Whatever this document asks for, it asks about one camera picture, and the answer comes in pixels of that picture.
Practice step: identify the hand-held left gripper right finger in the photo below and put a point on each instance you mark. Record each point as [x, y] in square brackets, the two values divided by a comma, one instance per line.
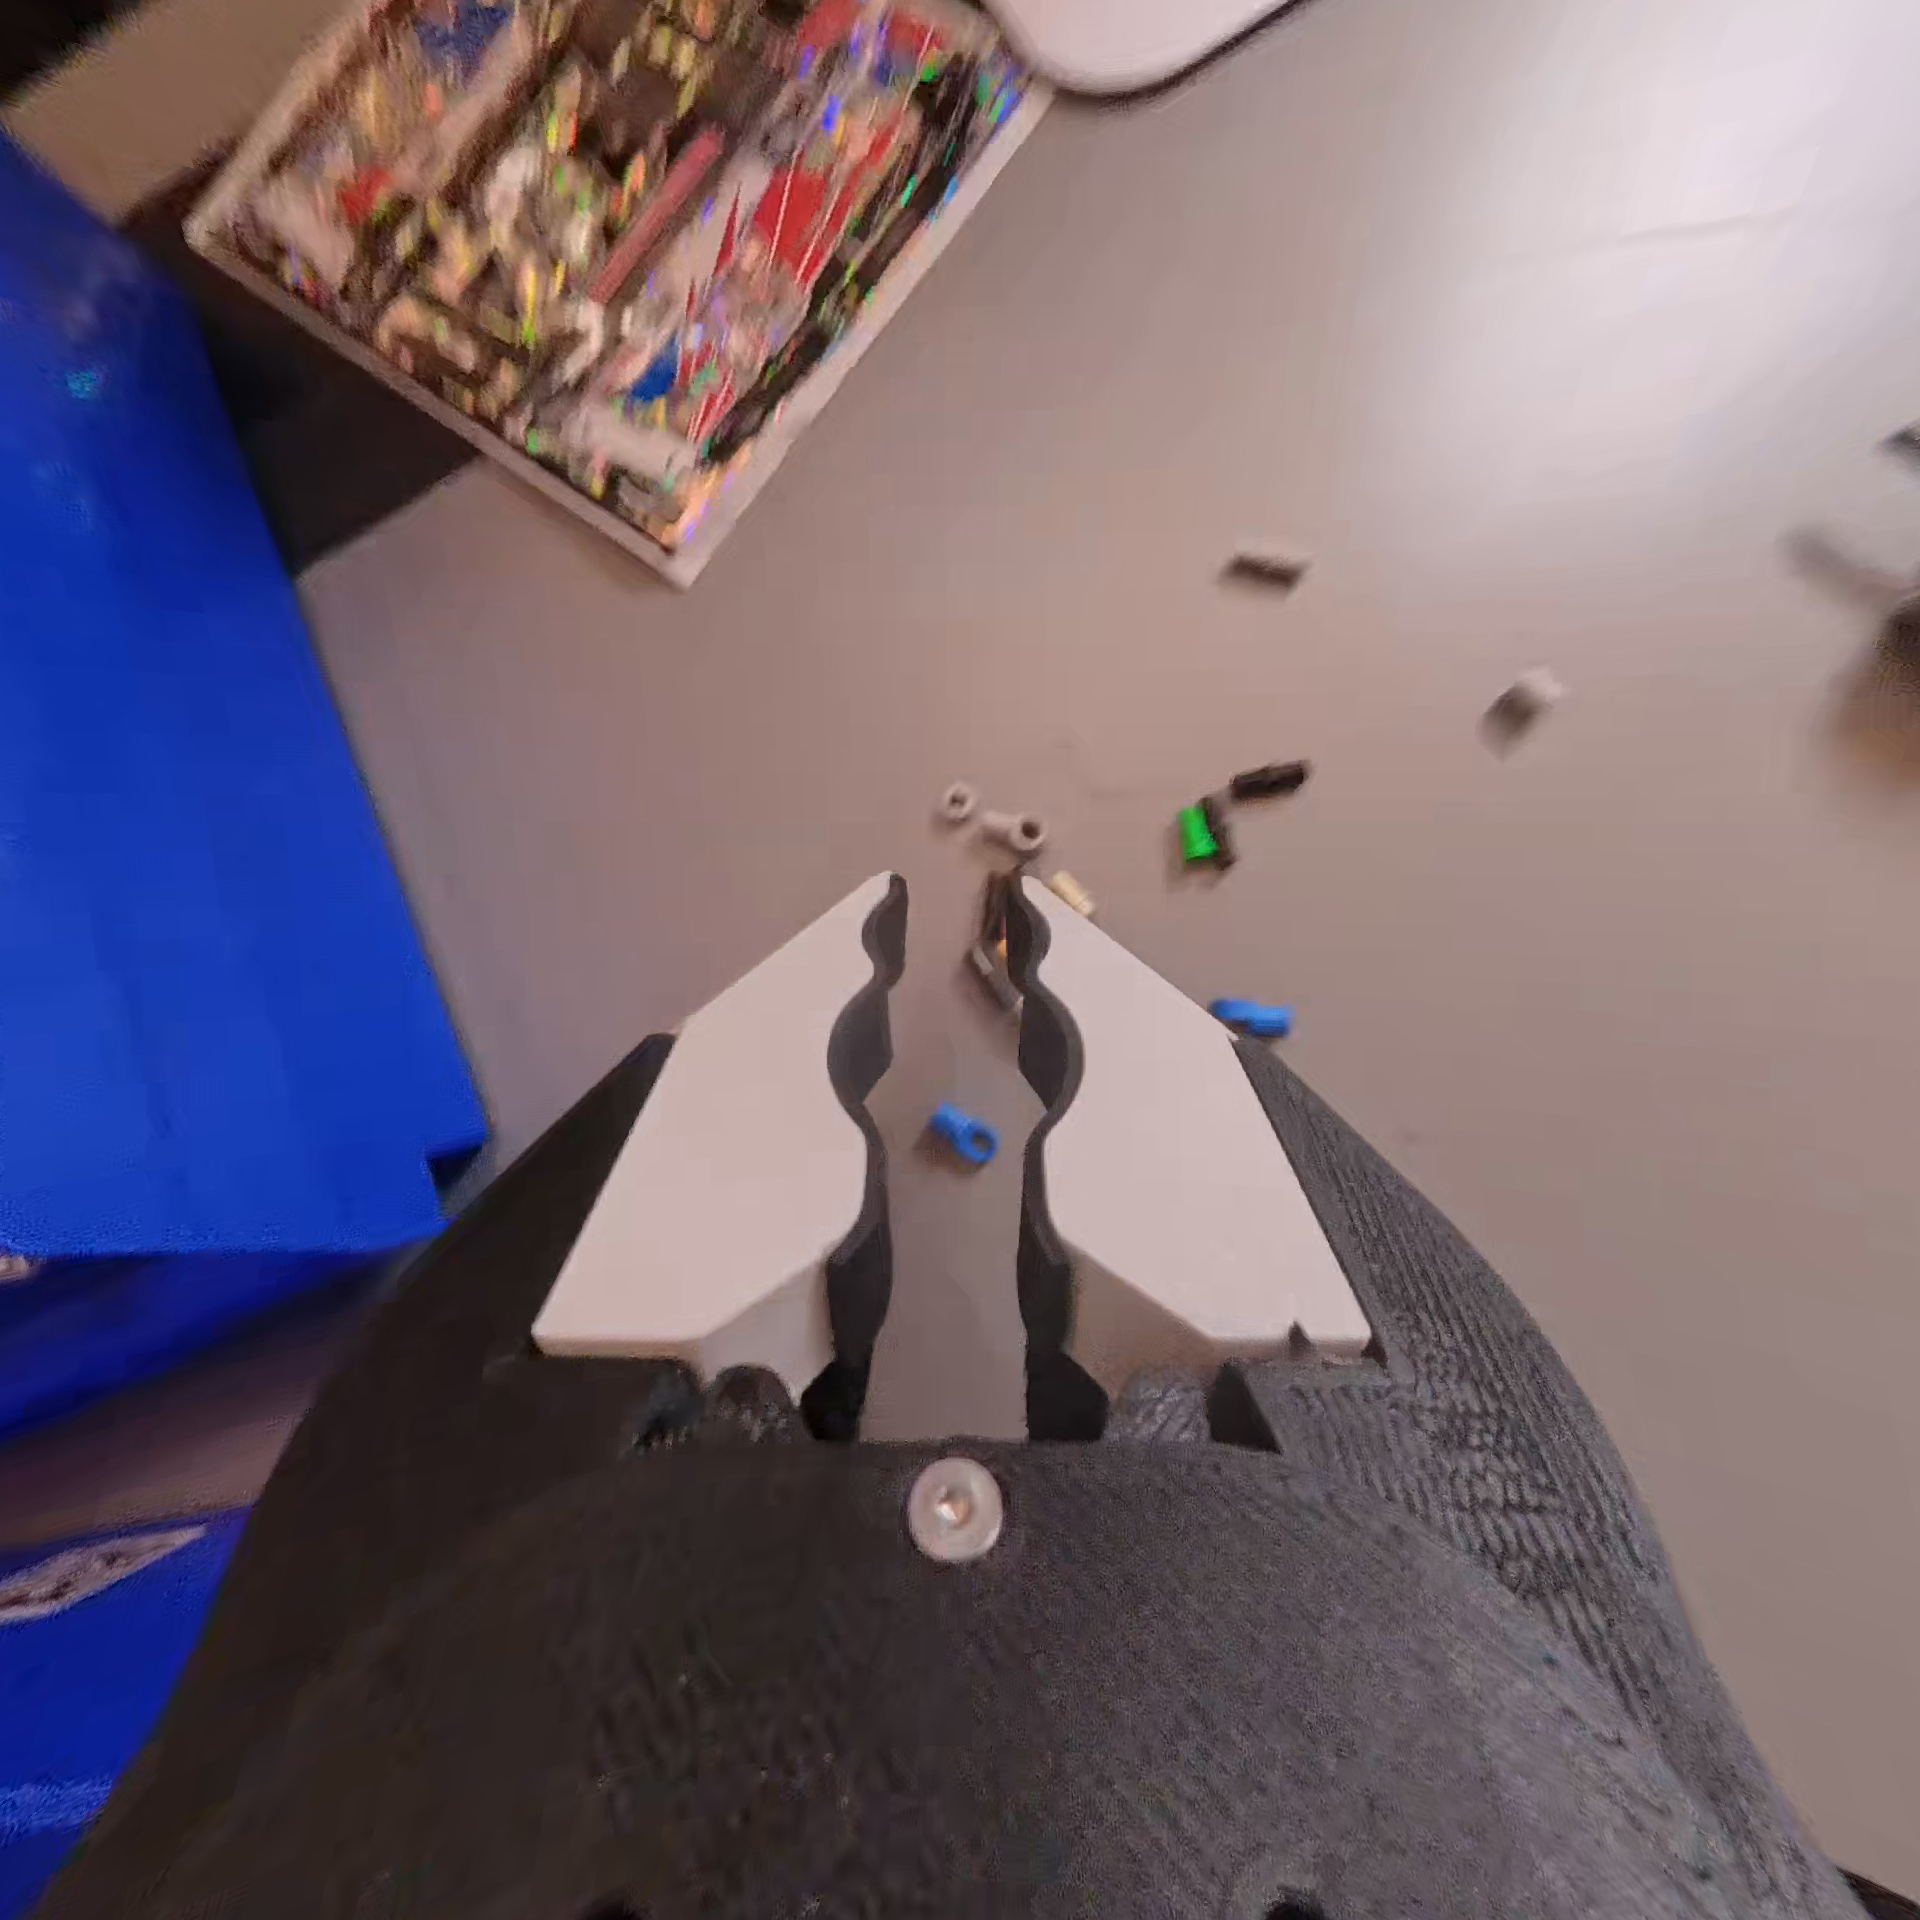
[1187, 1188]

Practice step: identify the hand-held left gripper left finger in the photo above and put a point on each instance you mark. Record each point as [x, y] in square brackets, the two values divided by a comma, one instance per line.
[705, 1170]

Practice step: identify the dark grey Lego beam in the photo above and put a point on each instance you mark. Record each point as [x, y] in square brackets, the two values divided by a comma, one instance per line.
[998, 923]

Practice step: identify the blue lego pin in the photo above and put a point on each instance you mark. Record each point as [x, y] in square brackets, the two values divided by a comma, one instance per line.
[962, 1133]
[1247, 1017]

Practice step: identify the green lego piece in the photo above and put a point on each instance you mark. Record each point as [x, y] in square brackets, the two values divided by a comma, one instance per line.
[1194, 834]

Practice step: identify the grey lego tube connector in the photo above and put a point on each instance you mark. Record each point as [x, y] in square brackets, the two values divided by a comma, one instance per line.
[1522, 708]
[1017, 832]

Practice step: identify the black lego pin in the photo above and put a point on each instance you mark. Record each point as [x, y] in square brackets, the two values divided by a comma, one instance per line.
[1269, 783]

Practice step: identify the grey lego bush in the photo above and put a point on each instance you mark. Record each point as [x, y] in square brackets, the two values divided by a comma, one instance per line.
[954, 803]

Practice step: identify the small grey lego brick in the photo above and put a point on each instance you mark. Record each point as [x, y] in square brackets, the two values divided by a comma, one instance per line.
[1269, 574]

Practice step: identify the partly built lego car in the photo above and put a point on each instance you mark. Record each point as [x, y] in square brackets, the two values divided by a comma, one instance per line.
[1883, 661]

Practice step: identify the lego instruction booklet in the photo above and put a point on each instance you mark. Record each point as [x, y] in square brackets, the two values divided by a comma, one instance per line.
[599, 270]

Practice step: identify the blue plastic bin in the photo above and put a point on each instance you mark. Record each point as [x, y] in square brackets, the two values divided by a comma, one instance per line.
[77, 1724]
[151, 749]

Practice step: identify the white stand base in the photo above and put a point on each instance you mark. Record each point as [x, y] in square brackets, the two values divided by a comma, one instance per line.
[1140, 37]

